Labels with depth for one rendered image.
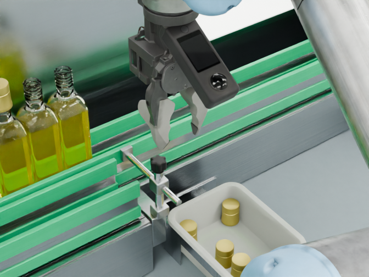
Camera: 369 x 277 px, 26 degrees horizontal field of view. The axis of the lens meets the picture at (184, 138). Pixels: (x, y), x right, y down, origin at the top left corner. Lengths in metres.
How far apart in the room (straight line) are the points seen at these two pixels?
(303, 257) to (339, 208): 0.99
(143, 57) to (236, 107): 0.55
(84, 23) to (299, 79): 0.47
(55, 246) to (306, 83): 0.66
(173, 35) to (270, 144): 0.72
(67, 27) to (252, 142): 0.45
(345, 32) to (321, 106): 0.91
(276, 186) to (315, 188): 0.08
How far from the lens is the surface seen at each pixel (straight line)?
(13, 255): 1.31
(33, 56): 1.45
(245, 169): 1.67
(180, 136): 1.51
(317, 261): 0.67
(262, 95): 1.61
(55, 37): 1.45
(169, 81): 1.03
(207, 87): 0.98
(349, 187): 1.71
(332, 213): 1.65
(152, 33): 1.05
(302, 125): 1.72
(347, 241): 0.70
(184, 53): 0.99
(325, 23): 0.84
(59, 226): 1.32
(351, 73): 0.81
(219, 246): 1.47
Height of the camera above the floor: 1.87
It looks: 38 degrees down
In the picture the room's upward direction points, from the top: straight up
